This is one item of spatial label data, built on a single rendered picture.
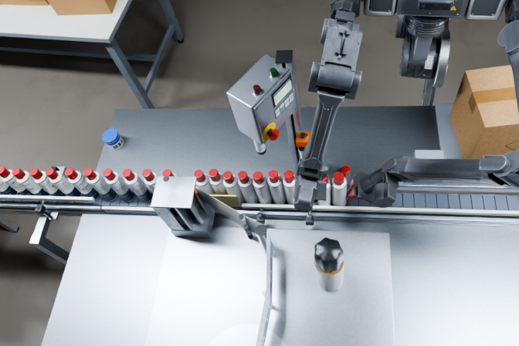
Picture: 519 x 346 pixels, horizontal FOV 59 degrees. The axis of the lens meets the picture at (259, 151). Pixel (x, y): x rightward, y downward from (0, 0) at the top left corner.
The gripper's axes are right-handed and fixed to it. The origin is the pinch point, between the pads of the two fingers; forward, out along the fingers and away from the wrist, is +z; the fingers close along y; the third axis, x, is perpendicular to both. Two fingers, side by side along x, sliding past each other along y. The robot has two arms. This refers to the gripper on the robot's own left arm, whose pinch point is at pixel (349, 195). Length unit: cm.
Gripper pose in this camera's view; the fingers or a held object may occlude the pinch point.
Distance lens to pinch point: 165.3
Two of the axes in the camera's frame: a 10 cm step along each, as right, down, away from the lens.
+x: 8.7, 3.1, 3.8
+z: -4.8, 4.3, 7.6
